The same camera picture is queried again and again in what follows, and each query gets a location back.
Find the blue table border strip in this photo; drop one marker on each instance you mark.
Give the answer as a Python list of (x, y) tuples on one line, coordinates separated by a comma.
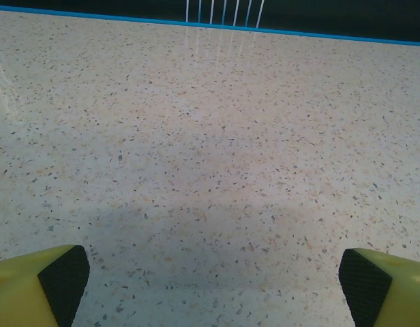
[(210, 26)]

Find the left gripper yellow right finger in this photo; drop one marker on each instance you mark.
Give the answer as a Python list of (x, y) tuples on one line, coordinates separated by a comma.
[(394, 293)]

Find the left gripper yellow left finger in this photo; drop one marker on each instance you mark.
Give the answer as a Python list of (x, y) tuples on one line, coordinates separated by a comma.
[(22, 289)]

